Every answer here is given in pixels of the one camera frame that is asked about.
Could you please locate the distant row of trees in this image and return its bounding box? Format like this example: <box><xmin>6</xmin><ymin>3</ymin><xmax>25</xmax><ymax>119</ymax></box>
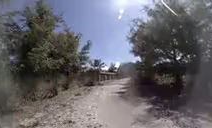
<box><xmin>89</xmin><ymin>58</ymin><xmax>119</xmax><ymax>73</ymax></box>

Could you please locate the pale gravel path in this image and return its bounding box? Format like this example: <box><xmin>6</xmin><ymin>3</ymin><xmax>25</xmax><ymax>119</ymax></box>
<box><xmin>13</xmin><ymin>77</ymin><xmax>212</xmax><ymax>128</ymax></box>

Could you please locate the group of green trees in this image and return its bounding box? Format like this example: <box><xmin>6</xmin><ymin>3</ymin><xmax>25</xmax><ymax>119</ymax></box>
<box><xmin>0</xmin><ymin>0</ymin><xmax>94</xmax><ymax>91</ymax></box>

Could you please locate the group of dark trees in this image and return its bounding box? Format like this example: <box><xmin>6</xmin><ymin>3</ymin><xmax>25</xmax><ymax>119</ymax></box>
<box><xmin>126</xmin><ymin>0</ymin><xmax>212</xmax><ymax>98</ymax></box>

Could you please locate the dry scrub verge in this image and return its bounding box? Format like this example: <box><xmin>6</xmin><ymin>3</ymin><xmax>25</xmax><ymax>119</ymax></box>
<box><xmin>0</xmin><ymin>71</ymin><xmax>102</xmax><ymax>128</ymax></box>

